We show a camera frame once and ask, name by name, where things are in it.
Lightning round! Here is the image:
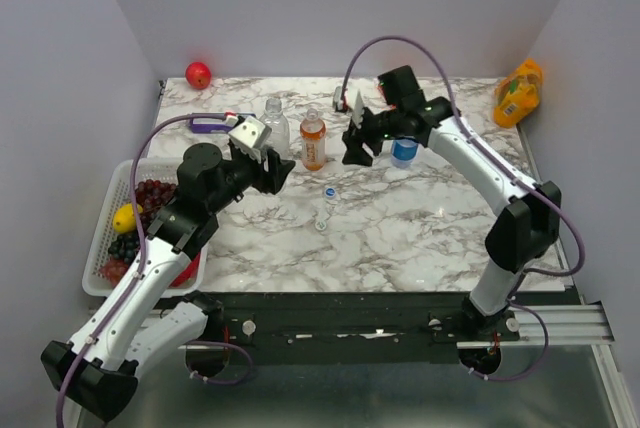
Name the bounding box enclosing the red toy fruit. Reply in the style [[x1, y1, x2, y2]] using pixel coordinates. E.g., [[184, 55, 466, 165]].
[[170, 254, 201, 288]]

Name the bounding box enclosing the orange drink bottle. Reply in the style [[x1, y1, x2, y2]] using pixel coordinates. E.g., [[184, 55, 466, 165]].
[[300, 108, 326, 171]]

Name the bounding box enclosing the dark grape bunch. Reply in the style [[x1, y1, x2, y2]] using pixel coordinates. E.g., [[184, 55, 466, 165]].
[[108, 232, 140, 263]]

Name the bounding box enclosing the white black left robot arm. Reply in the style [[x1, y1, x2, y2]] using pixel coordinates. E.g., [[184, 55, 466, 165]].
[[41, 143, 295, 426]]

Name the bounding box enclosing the red apple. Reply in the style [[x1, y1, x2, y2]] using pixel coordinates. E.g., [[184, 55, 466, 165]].
[[185, 62, 212, 90]]

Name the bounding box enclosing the yellow snack bag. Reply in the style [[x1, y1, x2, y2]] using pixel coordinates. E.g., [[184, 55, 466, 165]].
[[493, 58, 544, 128]]

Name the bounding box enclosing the red grape bunch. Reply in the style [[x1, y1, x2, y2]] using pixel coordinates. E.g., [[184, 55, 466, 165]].
[[135, 179, 177, 230]]

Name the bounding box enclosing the clear bottle blue label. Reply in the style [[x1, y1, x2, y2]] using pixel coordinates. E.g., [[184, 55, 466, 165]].
[[391, 139, 419, 169]]

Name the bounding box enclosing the yellow lemon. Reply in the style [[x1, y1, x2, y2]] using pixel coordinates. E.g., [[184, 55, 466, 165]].
[[112, 203, 143, 234]]

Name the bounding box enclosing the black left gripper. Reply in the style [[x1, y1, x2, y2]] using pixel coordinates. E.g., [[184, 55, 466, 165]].
[[207, 144, 297, 214]]

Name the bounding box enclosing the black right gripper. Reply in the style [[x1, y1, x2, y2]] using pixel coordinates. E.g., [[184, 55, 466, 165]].
[[340, 100, 403, 168]]

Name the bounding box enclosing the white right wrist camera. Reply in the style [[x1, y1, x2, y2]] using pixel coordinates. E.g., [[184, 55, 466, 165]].
[[332, 87, 365, 128]]

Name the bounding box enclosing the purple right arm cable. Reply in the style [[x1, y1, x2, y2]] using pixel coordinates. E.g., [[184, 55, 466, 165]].
[[343, 35, 586, 382]]

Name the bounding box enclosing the black mounting rail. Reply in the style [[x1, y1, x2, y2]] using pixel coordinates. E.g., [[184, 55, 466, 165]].
[[183, 291, 520, 366]]

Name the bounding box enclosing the purple white box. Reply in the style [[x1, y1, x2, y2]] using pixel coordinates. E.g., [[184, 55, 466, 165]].
[[188, 113, 238, 134]]

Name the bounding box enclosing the aluminium rail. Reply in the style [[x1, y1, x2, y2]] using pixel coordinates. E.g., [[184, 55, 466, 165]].
[[446, 305, 615, 349]]

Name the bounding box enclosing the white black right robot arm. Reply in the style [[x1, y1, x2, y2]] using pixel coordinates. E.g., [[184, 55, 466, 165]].
[[341, 66, 561, 340]]

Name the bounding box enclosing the white plastic basket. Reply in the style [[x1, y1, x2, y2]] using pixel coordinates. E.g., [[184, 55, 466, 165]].
[[82, 158, 208, 298]]

